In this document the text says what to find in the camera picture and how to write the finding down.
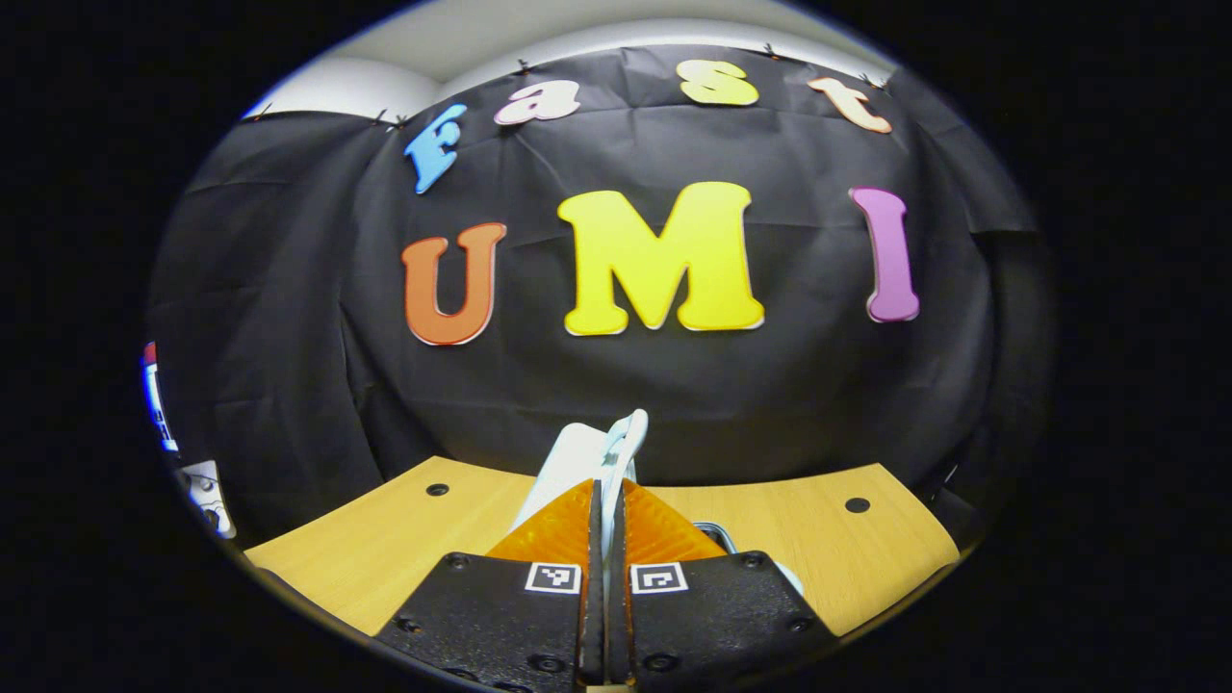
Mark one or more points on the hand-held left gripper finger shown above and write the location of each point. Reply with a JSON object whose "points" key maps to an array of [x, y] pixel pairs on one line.
{"points": [[593, 616], [616, 616]]}

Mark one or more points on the light blue small suitcase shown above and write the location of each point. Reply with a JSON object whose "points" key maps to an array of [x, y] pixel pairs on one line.
{"points": [[577, 462]]}

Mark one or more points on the black backdrop cloth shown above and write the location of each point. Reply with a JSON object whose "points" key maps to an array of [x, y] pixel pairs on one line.
{"points": [[674, 404]]}

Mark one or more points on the white electrical box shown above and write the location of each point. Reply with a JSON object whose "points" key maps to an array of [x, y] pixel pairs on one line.
{"points": [[207, 496]]}

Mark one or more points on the red blue white sign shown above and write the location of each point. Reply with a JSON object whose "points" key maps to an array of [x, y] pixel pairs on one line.
{"points": [[154, 395]]}

